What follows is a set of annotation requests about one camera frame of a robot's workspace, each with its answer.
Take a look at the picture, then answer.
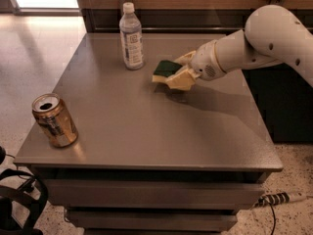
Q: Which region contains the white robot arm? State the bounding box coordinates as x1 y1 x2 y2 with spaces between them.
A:
166 5 313 90

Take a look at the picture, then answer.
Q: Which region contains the green and yellow sponge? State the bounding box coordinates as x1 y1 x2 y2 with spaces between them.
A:
152 60 182 83

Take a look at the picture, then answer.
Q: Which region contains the grey drawer cabinet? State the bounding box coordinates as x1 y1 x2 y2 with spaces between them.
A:
16 34 283 235

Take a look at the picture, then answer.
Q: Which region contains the grey drawer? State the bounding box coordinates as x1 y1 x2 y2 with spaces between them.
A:
45 179 263 210
67 211 237 232

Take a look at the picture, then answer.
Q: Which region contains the white power strip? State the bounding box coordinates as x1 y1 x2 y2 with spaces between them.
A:
254 192 307 208

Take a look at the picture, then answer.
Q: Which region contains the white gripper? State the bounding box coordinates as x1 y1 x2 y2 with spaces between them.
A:
165 40 226 91

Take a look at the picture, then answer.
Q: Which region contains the black power cable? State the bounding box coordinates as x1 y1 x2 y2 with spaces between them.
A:
267 203 278 235

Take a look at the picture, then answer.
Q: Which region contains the orange soda can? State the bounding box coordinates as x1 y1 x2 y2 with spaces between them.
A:
32 93 78 148

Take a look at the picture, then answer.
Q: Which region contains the black chair base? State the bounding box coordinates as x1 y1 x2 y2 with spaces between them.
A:
0 168 48 235

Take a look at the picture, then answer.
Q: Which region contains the right metal wall bracket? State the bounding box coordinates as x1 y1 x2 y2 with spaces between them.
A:
269 0 286 6

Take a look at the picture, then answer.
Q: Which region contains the clear plastic water bottle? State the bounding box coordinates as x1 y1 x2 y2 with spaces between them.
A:
119 2 144 71

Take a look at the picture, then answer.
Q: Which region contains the lower grey drawer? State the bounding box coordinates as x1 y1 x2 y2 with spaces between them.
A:
67 211 237 232

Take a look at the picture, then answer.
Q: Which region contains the upper grey drawer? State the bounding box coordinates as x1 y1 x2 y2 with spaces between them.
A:
45 179 263 210

